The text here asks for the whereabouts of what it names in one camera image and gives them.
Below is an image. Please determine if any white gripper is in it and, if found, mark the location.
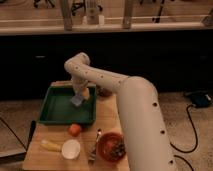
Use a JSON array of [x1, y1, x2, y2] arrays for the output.
[[72, 80, 90, 100]]

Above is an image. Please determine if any blue grey sponge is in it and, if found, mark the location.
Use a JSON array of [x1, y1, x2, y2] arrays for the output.
[[70, 95, 83, 106]]

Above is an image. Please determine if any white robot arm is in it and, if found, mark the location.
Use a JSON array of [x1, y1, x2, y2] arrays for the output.
[[64, 52, 178, 171]]

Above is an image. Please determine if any green plastic tray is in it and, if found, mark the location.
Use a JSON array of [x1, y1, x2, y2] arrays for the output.
[[38, 86, 96, 125]]

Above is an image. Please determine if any dark brown bowl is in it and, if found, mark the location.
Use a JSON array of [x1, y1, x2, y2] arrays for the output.
[[97, 86, 112, 98]]

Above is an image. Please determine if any orange fruit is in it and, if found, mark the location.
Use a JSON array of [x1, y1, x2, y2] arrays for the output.
[[68, 124, 82, 137]]

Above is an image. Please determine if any white small bowl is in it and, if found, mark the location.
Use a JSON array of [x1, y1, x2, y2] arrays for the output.
[[61, 139, 81, 159]]

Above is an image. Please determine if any red bowl with food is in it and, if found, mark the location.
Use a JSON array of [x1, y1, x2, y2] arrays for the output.
[[97, 132, 126, 164]]

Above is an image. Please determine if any metal spoon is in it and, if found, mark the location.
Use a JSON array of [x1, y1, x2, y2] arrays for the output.
[[88, 129, 102, 164]]

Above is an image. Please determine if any yellow banana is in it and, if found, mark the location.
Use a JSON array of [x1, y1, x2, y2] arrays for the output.
[[41, 140, 61, 152]]

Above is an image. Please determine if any dark blue floor device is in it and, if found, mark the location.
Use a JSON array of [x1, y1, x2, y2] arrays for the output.
[[184, 91, 212, 108]]

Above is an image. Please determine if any black floor cable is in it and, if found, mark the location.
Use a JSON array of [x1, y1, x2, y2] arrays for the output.
[[169, 104, 200, 154]]

